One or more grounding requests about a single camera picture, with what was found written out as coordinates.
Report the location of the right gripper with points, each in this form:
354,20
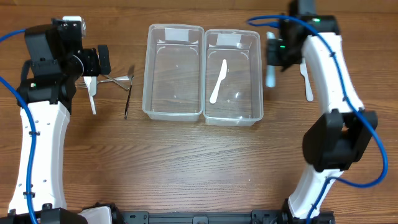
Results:
273,54

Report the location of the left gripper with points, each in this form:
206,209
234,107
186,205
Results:
103,59

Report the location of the white plastic fork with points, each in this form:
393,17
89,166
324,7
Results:
92,102

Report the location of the pale grey plastic knife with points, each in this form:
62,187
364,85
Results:
304,73

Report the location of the light blue plastic knife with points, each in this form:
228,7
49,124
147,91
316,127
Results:
270,73

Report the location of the white plastic knife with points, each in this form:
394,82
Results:
221,77

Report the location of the light blue plastic fork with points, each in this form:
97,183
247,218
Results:
93,86

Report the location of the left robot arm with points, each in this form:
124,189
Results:
57,60

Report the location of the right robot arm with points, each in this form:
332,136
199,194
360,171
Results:
343,131

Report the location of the right clear plastic container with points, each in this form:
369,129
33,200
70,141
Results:
240,98

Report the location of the clear plastic container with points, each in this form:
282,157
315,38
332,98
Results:
240,98
173,73

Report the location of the left clear plastic container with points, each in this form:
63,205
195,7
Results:
173,73

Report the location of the steel fork lying flat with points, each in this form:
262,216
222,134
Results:
117,80

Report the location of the steel fork crossing diagonally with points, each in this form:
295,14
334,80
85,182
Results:
116,82

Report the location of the black handled steel fork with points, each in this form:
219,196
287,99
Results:
130,75

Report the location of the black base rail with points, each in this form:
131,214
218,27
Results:
253,217

